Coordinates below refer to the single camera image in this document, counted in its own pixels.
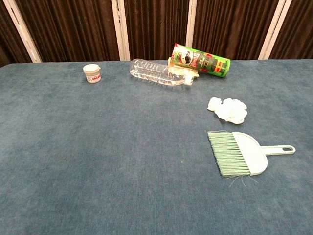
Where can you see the white partition post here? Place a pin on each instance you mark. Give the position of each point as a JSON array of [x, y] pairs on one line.
[[121, 29], [23, 31], [274, 31], [190, 24]]

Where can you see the small white plastic jar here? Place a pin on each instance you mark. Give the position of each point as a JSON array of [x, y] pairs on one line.
[[92, 73]]

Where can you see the brown pleated curtain panel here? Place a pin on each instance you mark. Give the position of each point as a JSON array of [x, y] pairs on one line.
[[156, 27], [73, 29], [7, 44], [232, 27], [298, 31]]

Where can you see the white paper tissue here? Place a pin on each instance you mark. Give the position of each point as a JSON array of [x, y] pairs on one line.
[[232, 110]]

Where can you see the clear plastic water bottle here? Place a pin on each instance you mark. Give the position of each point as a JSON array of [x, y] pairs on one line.
[[151, 71]]

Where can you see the mint green hand brush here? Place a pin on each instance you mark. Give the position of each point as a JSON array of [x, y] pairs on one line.
[[247, 151]]

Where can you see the crumpled yellowish paper wad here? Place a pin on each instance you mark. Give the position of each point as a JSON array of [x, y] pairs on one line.
[[179, 71]]

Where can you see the green Pringles chips can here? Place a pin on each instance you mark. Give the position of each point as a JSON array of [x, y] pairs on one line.
[[207, 62]]

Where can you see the blue velvet tablecloth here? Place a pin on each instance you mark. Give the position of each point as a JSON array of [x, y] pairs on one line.
[[110, 151]]

